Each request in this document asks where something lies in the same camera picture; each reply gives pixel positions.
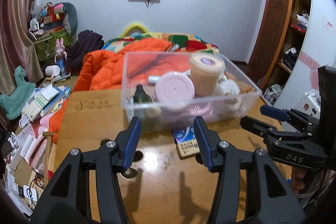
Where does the wooden wardrobe shelf unit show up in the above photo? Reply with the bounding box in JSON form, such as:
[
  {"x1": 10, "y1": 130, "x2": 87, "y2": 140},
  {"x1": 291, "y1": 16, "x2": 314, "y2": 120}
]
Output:
[{"x1": 248, "y1": 0, "x2": 311, "y2": 91}]

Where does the pile of books and papers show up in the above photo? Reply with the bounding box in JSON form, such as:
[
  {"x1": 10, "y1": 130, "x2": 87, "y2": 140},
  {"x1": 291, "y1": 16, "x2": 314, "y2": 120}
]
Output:
[{"x1": 1, "y1": 86, "x2": 71, "y2": 215}]

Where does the orange down jacket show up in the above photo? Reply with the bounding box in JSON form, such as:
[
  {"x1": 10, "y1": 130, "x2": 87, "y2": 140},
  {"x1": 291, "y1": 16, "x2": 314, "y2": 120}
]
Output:
[{"x1": 48, "y1": 37, "x2": 190, "y2": 143}]

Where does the clear plastic storage bin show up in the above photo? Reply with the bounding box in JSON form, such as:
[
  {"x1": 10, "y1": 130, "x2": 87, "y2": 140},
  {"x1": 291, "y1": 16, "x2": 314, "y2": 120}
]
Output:
[{"x1": 121, "y1": 52, "x2": 261, "y2": 132}]

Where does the blue tissue packet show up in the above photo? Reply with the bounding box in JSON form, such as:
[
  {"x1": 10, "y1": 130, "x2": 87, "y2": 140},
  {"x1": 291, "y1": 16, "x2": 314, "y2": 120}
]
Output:
[{"x1": 172, "y1": 126, "x2": 197, "y2": 144}]

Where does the dark purple cloth heap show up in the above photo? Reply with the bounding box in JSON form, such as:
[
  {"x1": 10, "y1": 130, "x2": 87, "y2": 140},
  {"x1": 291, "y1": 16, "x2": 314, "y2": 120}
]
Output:
[{"x1": 67, "y1": 30, "x2": 104, "y2": 72}]

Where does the teal dinosaur plush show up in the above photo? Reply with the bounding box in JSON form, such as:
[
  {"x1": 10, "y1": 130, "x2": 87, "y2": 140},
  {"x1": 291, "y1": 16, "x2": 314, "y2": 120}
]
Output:
[{"x1": 1, "y1": 66, "x2": 36, "y2": 121}]

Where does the white drawstring pouch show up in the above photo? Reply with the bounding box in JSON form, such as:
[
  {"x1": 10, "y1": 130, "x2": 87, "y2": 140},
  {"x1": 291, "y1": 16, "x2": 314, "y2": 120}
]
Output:
[{"x1": 183, "y1": 69, "x2": 228, "y2": 84}]

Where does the cream paper roll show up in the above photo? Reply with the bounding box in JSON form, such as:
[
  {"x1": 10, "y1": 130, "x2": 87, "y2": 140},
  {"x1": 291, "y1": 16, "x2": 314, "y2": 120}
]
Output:
[{"x1": 189, "y1": 52, "x2": 226, "y2": 97}]

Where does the white mug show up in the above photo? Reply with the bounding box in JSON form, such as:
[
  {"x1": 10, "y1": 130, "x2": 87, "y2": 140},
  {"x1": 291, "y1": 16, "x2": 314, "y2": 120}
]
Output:
[{"x1": 45, "y1": 65, "x2": 60, "y2": 77}]

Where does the teal white tube bottle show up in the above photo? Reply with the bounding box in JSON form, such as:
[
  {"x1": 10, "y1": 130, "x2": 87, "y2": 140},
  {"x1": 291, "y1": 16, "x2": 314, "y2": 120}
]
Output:
[{"x1": 148, "y1": 76, "x2": 161, "y2": 84}]

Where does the cluttered green storage box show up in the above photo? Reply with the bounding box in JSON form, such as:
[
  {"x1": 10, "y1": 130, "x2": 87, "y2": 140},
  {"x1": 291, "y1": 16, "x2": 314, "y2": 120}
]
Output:
[{"x1": 29, "y1": 2, "x2": 73, "y2": 61}]

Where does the colourful patchwork bed quilt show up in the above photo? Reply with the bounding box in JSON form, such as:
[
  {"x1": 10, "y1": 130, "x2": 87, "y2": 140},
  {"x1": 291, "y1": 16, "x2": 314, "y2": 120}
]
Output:
[{"x1": 102, "y1": 32, "x2": 219, "y2": 55}]

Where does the pink brown curtain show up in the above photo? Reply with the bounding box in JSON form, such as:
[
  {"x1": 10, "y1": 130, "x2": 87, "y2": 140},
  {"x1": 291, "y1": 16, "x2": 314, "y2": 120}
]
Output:
[{"x1": 1, "y1": 0, "x2": 43, "y2": 95}]

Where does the dark green glass bottle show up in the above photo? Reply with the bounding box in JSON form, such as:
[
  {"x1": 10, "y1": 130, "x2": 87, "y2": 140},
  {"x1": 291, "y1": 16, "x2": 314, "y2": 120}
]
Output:
[{"x1": 133, "y1": 84, "x2": 161, "y2": 132}]

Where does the pink bunny water bottle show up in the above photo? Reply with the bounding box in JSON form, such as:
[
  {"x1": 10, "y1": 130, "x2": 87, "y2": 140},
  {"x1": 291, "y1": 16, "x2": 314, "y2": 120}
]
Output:
[{"x1": 54, "y1": 38, "x2": 68, "y2": 76}]

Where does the pink braided rope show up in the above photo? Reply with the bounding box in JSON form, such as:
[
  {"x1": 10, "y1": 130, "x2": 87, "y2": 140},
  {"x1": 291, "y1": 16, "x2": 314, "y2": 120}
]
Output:
[{"x1": 159, "y1": 103, "x2": 232, "y2": 125}]

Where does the yellow curved headboard cushion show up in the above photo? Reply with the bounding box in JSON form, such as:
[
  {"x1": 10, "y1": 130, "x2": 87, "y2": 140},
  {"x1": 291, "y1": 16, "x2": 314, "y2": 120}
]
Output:
[{"x1": 120, "y1": 22, "x2": 150, "y2": 38}]

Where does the pink round lidded jar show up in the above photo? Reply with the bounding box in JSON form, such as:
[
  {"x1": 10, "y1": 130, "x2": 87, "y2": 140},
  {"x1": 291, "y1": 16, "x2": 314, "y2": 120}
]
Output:
[{"x1": 154, "y1": 72, "x2": 195, "y2": 112}]

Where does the grey round cushion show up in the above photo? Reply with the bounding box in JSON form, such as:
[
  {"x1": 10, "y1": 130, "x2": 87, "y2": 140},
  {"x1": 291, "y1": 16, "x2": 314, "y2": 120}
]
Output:
[{"x1": 63, "y1": 2, "x2": 78, "y2": 35}]

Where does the person's hand on gripper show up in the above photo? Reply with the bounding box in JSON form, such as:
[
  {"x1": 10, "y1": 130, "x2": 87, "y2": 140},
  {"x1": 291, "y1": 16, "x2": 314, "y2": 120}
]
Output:
[{"x1": 290, "y1": 167, "x2": 306, "y2": 196}]

